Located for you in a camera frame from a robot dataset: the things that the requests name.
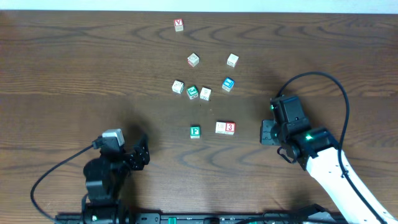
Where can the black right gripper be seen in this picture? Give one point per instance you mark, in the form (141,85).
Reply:
(267,137)

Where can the wooden block apple picture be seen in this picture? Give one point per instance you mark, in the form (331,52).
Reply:
(205,93)

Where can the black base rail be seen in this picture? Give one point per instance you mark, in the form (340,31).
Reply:
(309,214)

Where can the green J wooden block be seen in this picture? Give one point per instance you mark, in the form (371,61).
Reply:
(192,92)

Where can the red V wooden block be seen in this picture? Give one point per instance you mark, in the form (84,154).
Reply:
(178,25)

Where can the red 3 wooden block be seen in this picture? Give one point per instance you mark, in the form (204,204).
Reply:
(230,128)

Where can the plain yellowish wooden block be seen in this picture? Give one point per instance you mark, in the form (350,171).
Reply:
(220,127)

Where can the blue wooden block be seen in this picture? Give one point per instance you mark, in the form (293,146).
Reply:
(228,84)

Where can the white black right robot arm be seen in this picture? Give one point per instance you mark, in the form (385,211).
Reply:
(316,150)

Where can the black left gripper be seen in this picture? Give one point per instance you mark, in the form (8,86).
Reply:
(141,157)

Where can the red U wooden block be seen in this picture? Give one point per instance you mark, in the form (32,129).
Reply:
(193,60)

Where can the green F wooden block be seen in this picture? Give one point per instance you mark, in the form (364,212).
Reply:
(195,132)

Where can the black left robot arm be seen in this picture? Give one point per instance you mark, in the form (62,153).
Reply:
(105,177)

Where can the wooden block letter A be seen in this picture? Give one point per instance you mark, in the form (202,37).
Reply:
(178,86)

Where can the plain wooden block far right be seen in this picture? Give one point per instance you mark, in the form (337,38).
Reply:
(232,60)

